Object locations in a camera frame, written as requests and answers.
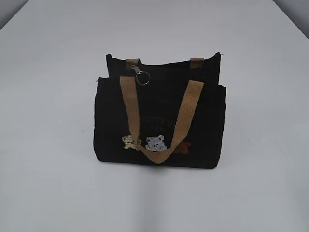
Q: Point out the silver key ring zipper pull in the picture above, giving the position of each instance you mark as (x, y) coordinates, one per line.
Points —
(142, 77)

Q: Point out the black canvas tote bag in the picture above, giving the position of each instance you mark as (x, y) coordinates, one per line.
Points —
(159, 103)

